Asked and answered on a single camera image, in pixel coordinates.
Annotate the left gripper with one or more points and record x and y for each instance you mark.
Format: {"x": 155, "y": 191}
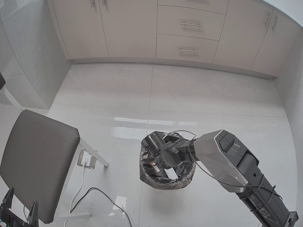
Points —
{"x": 11, "y": 217}

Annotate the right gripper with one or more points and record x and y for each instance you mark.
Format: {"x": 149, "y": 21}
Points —
{"x": 161, "y": 171}

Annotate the white paper piece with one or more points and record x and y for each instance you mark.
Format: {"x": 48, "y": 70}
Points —
{"x": 171, "y": 174}

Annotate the black plastic bag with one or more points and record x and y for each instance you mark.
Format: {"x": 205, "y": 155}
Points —
{"x": 165, "y": 183}

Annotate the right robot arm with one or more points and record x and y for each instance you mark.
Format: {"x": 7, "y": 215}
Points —
{"x": 220, "y": 159}

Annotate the clear floor socket box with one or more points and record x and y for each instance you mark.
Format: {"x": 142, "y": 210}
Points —
{"x": 86, "y": 159}

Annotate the grey chair with white legs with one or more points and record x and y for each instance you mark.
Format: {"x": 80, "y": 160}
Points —
{"x": 35, "y": 162}

